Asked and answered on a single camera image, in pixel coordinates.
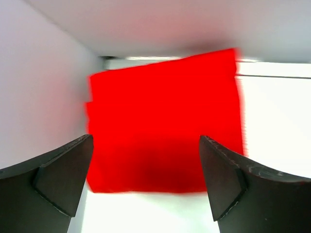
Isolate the red t-shirt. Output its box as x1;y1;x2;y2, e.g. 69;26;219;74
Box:
86;49;243;193

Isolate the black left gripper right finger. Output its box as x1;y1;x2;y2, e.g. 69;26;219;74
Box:
199;136;311;233

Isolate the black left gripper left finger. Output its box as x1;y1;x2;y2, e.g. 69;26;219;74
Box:
0;134;93;233

